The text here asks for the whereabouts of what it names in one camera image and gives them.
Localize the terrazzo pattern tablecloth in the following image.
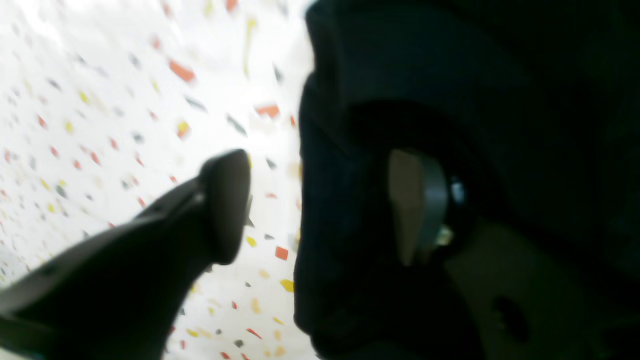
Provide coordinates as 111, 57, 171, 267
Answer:
0, 0, 316, 360

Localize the black t-shirt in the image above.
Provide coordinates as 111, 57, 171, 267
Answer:
294, 0, 639, 360

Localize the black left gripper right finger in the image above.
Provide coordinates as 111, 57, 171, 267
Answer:
387, 149, 639, 360

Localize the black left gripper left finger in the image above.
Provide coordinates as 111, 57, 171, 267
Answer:
0, 149, 250, 360

